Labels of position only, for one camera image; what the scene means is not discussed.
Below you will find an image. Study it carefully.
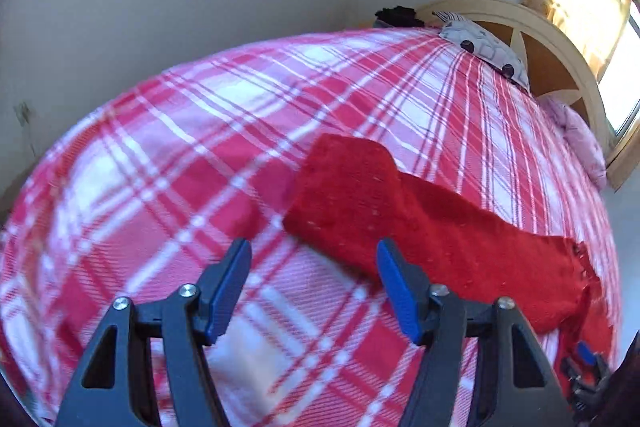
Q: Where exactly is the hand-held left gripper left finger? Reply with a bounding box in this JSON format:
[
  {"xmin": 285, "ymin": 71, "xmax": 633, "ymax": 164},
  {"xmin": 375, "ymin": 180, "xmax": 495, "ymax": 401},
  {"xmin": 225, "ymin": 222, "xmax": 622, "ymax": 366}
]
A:
[{"xmin": 54, "ymin": 238, "xmax": 253, "ymax": 427}]

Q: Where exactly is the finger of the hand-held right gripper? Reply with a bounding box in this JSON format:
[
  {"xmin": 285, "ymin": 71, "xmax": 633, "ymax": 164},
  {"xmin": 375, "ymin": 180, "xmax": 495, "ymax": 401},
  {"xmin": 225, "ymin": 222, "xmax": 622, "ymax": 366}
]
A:
[{"xmin": 562, "ymin": 341, "xmax": 608, "ymax": 388}]

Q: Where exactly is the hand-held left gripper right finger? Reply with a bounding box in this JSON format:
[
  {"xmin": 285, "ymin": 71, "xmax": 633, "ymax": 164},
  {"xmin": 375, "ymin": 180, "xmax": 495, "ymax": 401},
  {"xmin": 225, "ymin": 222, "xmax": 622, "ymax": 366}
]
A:
[{"xmin": 376, "ymin": 238, "xmax": 576, "ymax": 427}]

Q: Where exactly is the red knit sweater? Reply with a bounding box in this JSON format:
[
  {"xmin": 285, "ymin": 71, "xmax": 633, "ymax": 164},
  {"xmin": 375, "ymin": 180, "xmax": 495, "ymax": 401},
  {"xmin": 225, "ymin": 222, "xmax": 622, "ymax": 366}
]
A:
[{"xmin": 282, "ymin": 133, "xmax": 615, "ymax": 375}]

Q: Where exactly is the red white plaid blanket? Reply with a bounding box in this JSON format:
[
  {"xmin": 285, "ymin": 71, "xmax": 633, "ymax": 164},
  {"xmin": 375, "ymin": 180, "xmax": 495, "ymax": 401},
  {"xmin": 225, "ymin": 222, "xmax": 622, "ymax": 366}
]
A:
[{"xmin": 0, "ymin": 27, "xmax": 623, "ymax": 427}]

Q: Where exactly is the pink pillow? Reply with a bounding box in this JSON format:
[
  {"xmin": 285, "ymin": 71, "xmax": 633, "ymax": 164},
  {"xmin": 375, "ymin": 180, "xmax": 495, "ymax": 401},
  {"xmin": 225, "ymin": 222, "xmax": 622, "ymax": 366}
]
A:
[{"xmin": 539, "ymin": 96, "xmax": 608, "ymax": 190}]

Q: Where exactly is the grey patterned pillow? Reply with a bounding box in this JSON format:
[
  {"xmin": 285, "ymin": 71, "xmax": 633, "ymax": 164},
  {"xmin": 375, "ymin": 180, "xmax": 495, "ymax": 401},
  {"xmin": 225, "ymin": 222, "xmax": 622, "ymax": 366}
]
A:
[{"xmin": 432, "ymin": 10, "xmax": 531, "ymax": 92}]

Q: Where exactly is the dark cloth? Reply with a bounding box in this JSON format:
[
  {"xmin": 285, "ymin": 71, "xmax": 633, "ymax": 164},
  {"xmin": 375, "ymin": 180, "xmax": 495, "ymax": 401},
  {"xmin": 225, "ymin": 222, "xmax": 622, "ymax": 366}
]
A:
[{"xmin": 375, "ymin": 6, "xmax": 426, "ymax": 28}]

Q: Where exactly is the window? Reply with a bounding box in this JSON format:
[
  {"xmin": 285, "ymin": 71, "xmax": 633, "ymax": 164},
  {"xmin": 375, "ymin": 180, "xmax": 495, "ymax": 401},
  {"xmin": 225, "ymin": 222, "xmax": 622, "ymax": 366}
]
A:
[{"xmin": 597, "ymin": 2, "xmax": 640, "ymax": 138}]

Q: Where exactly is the cream wooden headboard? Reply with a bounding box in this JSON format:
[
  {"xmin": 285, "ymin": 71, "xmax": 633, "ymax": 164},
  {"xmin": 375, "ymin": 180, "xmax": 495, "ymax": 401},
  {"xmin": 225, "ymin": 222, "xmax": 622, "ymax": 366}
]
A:
[{"xmin": 415, "ymin": 0, "xmax": 608, "ymax": 152}]

